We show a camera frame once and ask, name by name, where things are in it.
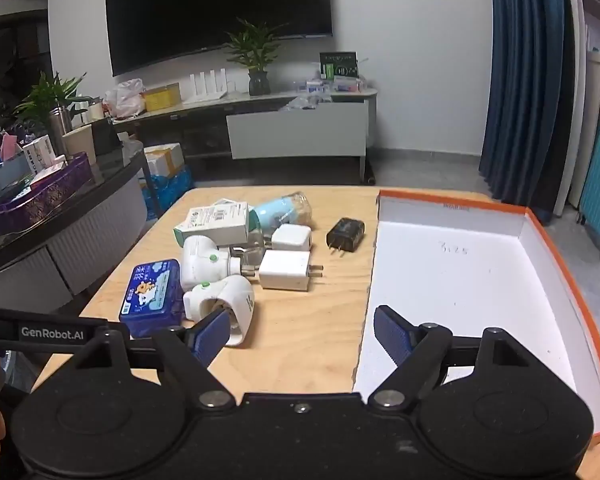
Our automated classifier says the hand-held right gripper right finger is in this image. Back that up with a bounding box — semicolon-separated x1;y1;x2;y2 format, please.
366;305;536;409

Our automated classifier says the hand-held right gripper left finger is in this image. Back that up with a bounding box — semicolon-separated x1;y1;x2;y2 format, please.
70;307;235;409

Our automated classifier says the blue cartoon tin box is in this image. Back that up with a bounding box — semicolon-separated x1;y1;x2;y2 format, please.
119;259;186;339

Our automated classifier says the orange cardboard box lid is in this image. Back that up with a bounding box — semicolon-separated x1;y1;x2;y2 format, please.
352;190;600;447

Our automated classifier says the black power adapter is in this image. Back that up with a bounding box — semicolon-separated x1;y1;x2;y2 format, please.
326;217;366;257

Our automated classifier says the white barcode cardboard box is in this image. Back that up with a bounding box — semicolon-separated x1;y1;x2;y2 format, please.
173;204;251;247

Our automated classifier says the cube white power adapter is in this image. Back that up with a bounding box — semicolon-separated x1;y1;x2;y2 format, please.
271;224;313;252

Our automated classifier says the light blue toothpick jar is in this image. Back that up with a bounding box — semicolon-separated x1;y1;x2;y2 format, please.
249;191;314;238

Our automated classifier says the dark curved counter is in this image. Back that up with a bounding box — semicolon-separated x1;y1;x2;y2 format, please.
0;147;149;311

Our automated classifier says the purple patterned box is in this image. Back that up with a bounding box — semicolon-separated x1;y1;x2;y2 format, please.
0;151;94;237

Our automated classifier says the blue plastic bag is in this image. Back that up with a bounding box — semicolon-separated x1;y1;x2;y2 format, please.
139;165;197;220

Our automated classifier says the white carton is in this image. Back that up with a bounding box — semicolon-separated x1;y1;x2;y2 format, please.
22;135;53;173

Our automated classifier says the cardboard box with white label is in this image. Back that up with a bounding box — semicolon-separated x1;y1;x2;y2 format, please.
143;142;186;178

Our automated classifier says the beige cup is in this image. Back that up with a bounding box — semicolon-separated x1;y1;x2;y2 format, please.
61;124;98;167

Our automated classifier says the white grey television cabinet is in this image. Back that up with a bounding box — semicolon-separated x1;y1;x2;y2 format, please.
111;87;379;184

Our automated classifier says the leafy green potted plant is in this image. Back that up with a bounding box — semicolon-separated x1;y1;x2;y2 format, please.
11;70;95;133

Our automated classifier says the yellow box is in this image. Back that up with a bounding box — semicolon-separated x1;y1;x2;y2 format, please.
143;83;182;112

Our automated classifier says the white plastic bag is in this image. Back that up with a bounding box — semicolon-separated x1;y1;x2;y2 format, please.
103;78;147;119

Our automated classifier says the white antenna router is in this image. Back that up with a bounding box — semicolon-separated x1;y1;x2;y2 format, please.
186;70;230;104

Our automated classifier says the pile of small packets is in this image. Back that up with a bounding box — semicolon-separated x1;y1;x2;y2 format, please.
280;76;373;111

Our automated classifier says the black green printed box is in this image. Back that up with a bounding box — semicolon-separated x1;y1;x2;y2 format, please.
319;51;358;81

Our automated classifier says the dark blue curtain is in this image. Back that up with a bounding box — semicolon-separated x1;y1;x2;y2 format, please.
478;0;577;226

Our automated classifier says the potted plant in dark vase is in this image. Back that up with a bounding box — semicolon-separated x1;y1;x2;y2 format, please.
222;16;290;97

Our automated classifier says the black wall television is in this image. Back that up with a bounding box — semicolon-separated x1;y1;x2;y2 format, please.
104;0;334;77

